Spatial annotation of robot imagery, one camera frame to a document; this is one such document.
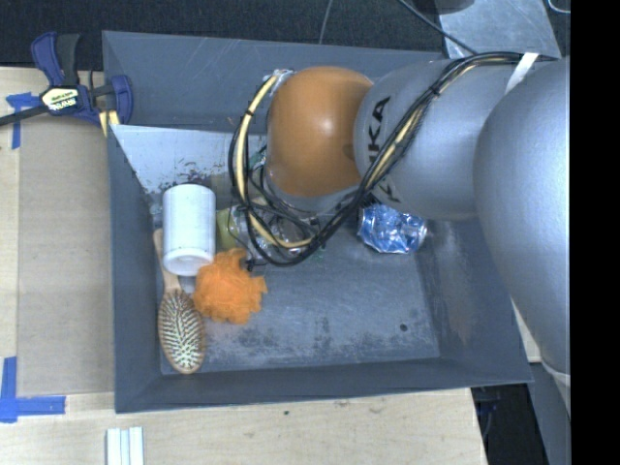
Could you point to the wooden hairbrush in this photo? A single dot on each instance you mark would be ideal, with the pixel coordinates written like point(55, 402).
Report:
point(181, 332)

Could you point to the blue crumpled packet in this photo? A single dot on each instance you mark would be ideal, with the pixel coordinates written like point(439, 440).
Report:
point(390, 230)

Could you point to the white plastic cup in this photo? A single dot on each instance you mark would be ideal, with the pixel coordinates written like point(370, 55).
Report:
point(189, 226)

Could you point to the orange mesh bath sponge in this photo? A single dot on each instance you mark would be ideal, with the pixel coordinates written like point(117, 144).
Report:
point(227, 288)

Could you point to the grey metal bin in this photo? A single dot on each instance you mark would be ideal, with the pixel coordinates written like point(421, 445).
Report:
point(339, 308)

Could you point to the clear yellow-green plastic bottle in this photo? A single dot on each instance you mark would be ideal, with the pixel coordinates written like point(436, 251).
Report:
point(226, 228)

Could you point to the pale wood flat board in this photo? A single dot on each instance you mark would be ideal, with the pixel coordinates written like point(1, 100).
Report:
point(63, 259)

